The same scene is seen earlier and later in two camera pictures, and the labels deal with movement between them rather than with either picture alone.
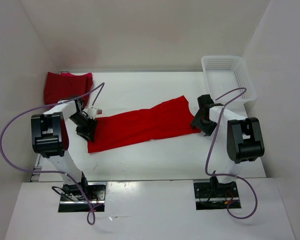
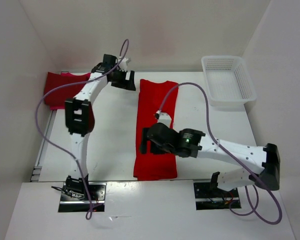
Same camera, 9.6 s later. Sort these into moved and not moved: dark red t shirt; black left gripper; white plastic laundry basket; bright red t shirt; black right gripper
Moved: black right gripper; bright red t shirt; black left gripper
Not moved: dark red t shirt; white plastic laundry basket
